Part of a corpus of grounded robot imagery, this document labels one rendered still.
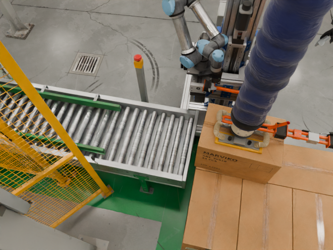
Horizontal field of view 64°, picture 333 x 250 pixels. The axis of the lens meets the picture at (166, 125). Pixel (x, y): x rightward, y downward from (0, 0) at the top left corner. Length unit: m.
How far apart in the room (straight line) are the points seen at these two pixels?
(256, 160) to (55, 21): 3.71
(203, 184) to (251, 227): 0.49
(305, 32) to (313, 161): 1.59
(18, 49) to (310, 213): 4.07
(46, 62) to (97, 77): 0.80
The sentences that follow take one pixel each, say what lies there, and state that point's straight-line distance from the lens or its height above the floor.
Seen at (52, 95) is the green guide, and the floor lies 0.63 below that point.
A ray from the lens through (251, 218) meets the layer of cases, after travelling 2.30.
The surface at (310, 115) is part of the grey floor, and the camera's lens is 3.60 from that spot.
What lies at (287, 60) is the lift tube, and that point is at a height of 1.82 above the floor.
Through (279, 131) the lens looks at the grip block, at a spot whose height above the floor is 1.09.
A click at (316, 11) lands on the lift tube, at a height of 2.08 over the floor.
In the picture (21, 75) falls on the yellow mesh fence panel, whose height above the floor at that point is 1.83.
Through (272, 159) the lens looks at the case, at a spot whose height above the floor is 0.94.
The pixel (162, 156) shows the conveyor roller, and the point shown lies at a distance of 2.37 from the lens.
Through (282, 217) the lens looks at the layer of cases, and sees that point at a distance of 2.38.
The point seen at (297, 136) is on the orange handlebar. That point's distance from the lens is 2.03.
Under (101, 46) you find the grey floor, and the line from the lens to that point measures 4.08.
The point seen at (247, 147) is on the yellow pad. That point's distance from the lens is 2.01.
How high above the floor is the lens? 2.72
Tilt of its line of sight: 60 degrees down
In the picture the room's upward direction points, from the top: 3 degrees counter-clockwise
